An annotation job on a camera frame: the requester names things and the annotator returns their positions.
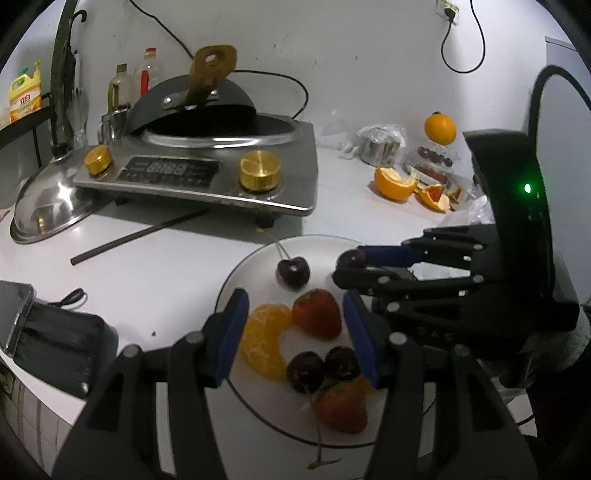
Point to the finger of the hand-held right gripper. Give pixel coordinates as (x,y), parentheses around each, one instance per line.
(415,286)
(388,256)

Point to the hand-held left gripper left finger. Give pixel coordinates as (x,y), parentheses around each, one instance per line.
(231,337)

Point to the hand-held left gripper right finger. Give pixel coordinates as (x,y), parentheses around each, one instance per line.
(360,341)

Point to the peeled mandarin half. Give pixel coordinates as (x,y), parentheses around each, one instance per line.
(265,341)

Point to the small mandarin segment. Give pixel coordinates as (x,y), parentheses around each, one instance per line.
(365,384)

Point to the large red strawberry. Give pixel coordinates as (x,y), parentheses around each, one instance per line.
(318,314)

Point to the white plate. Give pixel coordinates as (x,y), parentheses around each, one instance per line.
(249,281)

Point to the clear plastic bag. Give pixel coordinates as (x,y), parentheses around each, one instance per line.
(475,210)

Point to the small red strawberry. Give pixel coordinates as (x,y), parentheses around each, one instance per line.
(341,408)

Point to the half orange peel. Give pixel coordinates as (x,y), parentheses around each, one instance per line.
(392,184)

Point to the orange peel piece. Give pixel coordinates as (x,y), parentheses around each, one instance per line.
(436,198)

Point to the row of cherries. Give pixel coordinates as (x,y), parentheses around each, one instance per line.
(435,157)

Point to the dark chopstick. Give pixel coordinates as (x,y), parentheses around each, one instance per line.
(138,235)

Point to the whole orange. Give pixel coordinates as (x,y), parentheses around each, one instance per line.
(440,129)

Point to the steel induction cooker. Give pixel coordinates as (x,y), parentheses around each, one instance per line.
(194,184)

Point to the black pouch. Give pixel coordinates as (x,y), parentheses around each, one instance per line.
(60,346)

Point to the white refrigerator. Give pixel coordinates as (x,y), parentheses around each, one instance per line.
(570,69)

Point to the smartphone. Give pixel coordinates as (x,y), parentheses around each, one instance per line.
(14,314)

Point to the steel dome lid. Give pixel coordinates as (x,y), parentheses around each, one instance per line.
(51,205)

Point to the steel cup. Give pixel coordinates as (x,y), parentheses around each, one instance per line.
(113,127)

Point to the clear bottle with red cap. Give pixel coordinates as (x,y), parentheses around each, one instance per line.
(150,74)

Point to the black metal rack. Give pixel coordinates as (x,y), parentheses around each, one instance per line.
(23,122)

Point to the folded dark umbrella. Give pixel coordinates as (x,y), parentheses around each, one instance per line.
(62,83)

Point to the yellow detergent bottle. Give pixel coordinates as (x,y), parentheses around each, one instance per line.
(25,94)

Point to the white wall socket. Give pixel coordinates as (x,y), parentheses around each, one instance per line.
(448,8)

